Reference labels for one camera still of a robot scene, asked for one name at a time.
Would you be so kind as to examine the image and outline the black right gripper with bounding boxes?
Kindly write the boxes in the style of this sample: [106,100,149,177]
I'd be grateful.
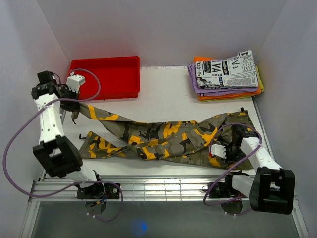
[221,145,246,163]

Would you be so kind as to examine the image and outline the camouflage yellow green trousers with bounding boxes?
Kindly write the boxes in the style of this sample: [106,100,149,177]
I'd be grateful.
[71,104,253,170]

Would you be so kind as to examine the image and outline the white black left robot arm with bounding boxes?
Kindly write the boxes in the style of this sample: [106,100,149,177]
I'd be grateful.
[31,71,105,198]

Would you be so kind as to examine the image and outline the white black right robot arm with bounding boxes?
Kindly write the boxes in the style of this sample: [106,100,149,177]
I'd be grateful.
[223,123,295,215]

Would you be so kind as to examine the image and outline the yellow-green folded trousers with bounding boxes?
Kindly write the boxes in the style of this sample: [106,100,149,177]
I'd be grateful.
[256,66,264,94]

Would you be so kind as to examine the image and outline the newspaper print folded trousers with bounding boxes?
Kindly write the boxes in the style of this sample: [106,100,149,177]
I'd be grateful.
[195,50,258,89]

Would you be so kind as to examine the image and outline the purple folded trousers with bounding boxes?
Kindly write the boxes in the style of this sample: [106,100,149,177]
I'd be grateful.
[187,63,264,97]

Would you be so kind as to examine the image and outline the orange folded trousers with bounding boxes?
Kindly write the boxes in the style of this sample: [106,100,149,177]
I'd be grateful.
[193,56,256,102]

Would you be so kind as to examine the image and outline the red plastic tray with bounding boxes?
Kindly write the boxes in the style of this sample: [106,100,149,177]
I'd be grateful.
[70,56,140,100]

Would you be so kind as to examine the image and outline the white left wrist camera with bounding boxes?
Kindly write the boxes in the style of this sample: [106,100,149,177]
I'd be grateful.
[66,74,86,93]

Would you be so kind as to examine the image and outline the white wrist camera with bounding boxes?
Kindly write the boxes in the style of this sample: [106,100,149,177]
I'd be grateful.
[209,144,227,159]
[66,74,86,93]

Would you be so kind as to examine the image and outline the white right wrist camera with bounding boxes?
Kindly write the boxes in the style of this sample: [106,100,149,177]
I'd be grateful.
[209,144,227,159]

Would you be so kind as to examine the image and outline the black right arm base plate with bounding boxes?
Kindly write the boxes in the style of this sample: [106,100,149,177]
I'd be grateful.
[208,182,239,198]

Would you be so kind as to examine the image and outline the aluminium frame rail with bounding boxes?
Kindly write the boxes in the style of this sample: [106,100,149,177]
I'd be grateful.
[29,177,216,202]

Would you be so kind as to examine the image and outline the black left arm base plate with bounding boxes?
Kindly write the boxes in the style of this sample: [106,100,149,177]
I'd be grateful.
[76,183,120,200]

